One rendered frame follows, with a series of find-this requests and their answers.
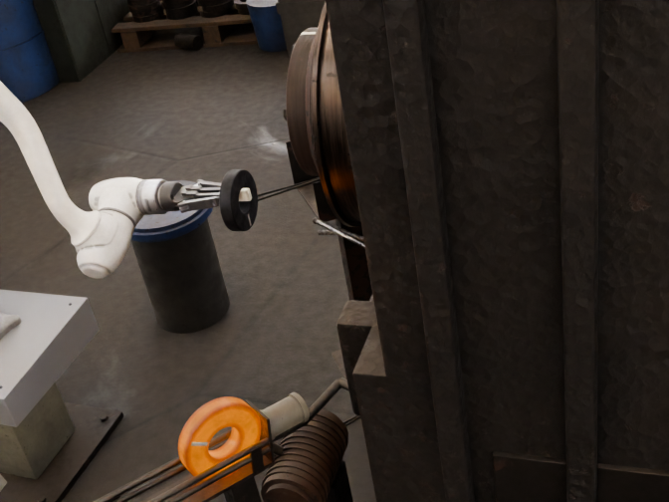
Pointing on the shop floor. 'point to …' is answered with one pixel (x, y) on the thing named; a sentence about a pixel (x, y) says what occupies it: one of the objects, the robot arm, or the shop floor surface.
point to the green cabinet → (80, 33)
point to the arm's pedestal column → (52, 447)
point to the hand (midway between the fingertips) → (237, 194)
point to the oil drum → (24, 52)
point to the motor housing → (311, 464)
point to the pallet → (237, 10)
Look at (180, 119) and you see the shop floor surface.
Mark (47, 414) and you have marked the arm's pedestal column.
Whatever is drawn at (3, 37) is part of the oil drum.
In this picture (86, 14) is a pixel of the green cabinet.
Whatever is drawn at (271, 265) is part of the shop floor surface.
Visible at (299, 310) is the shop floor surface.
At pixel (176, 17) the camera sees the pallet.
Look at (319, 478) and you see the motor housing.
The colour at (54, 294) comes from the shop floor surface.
